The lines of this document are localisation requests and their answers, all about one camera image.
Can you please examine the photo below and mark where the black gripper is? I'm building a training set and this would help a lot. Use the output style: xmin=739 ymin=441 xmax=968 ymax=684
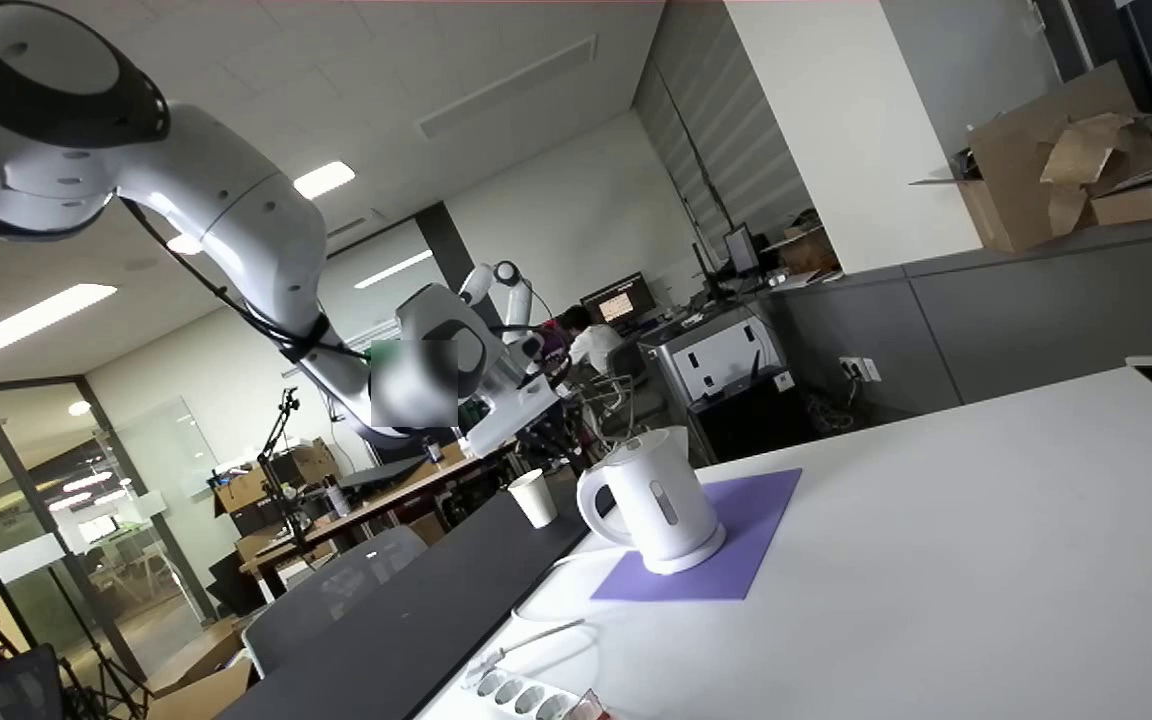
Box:
xmin=538 ymin=391 xmax=611 ymax=473

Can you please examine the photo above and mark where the white power strip orange switch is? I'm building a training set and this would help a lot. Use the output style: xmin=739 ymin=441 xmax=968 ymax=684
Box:
xmin=466 ymin=670 xmax=617 ymax=720

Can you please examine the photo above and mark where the white paper cup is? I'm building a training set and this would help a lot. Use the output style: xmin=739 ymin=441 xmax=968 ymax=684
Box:
xmin=509 ymin=464 xmax=563 ymax=531

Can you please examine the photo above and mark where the white electric kettle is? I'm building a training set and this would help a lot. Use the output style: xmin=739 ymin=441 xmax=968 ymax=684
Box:
xmin=571 ymin=425 xmax=727 ymax=579

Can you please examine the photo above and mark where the white cabinet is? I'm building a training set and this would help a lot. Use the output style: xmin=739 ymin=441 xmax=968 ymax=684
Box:
xmin=650 ymin=304 xmax=799 ymax=412

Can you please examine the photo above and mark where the purple mat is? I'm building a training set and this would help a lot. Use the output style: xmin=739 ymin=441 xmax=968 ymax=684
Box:
xmin=589 ymin=468 xmax=809 ymax=609

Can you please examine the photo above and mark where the wooden desk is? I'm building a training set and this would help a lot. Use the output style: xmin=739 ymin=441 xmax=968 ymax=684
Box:
xmin=231 ymin=445 xmax=500 ymax=604

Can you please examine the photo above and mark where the grey window blind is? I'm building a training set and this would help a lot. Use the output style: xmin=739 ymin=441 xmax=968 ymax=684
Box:
xmin=631 ymin=0 xmax=820 ymax=271

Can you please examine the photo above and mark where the ceiling light panel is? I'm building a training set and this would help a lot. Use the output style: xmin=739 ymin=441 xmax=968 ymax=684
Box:
xmin=289 ymin=155 xmax=361 ymax=208
xmin=0 ymin=280 xmax=119 ymax=377

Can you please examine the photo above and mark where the cardboard box on floor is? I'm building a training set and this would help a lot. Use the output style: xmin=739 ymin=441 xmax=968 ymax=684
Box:
xmin=143 ymin=623 xmax=259 ymax=720

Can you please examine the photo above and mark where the open cardboard box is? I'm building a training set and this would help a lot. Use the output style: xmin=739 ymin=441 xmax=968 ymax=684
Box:
xmin=914 ymin=55 xmax=1152 ymax=255

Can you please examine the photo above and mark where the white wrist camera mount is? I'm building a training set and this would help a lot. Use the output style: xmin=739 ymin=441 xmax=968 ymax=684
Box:
xmin=462 ymin=377 xmax=570 ymax=454

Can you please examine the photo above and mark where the white wall outlet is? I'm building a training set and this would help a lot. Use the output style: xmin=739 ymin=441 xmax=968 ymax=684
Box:
xmin=835 ymin=352 xmax=883 ymax=387

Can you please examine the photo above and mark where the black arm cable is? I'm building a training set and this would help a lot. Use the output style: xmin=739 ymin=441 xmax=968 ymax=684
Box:
xmin=119 ymin=197 xmax=344 ymax=368

